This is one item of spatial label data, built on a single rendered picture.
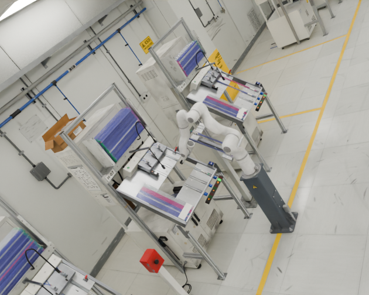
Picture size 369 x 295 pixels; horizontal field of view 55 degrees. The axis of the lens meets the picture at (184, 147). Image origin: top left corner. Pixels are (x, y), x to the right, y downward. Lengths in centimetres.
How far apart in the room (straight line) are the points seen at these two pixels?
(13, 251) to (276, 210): 217
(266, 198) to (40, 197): 261
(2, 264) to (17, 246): 15
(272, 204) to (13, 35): 352
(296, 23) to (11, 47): 487
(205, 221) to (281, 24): 459
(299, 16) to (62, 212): 522
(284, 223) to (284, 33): 463
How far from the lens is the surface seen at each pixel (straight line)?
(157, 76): 418
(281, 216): 347
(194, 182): 340
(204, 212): 382
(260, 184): 322
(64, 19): 532
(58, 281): 289
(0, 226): 299
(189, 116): 292
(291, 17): 725
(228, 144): 296
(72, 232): 474
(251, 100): 435
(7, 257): 282
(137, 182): 337
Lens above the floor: 247
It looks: 24 degrees down
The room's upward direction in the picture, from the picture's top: 36 degrees counter-clockwise
